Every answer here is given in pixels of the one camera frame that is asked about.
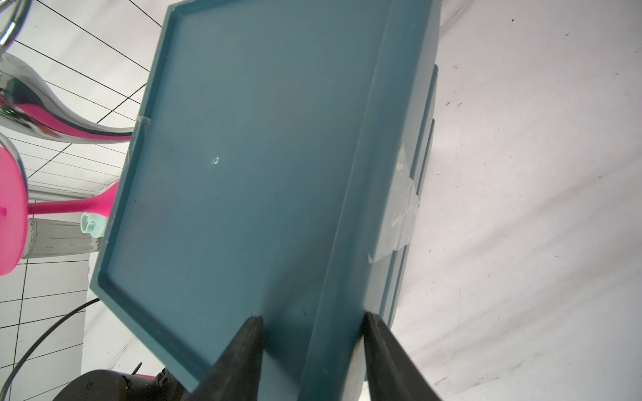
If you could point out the clear adhesive tape strip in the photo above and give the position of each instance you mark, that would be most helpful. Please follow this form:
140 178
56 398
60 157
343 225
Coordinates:
400 213

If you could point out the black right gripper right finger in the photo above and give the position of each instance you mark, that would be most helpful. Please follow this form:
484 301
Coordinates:
390 372

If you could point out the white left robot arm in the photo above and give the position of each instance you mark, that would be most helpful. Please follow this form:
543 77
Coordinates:
110 385

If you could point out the teal drawer cabinet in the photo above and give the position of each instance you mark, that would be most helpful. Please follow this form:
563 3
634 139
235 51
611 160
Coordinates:
257 180

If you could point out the mint green jar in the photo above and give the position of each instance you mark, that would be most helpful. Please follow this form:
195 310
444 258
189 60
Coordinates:
93 224

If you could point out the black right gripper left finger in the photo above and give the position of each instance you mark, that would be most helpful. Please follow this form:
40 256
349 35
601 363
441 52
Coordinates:
236 374

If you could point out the chrome cup holder stand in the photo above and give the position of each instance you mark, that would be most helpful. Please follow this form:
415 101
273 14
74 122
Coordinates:
29 106

